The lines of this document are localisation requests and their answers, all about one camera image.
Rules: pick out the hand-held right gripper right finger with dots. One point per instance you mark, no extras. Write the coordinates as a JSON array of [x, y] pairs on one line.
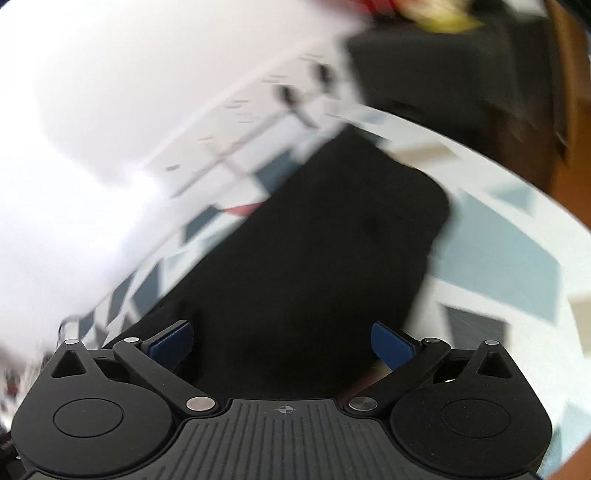
[[392, 347]]

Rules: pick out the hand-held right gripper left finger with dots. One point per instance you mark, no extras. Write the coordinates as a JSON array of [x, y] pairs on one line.
[[170, 345]]

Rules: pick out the black pants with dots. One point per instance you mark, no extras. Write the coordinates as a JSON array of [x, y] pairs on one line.
[[300, 230]]

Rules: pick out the geometric patterned table mat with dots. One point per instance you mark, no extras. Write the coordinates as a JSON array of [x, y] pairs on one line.
[[498, 258]]

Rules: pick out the black plug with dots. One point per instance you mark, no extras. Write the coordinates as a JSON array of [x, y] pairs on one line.
[[323, 76], [287, 94]]

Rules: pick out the white wall socket panel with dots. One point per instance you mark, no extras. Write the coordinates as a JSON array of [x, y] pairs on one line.
[[240, 124]]

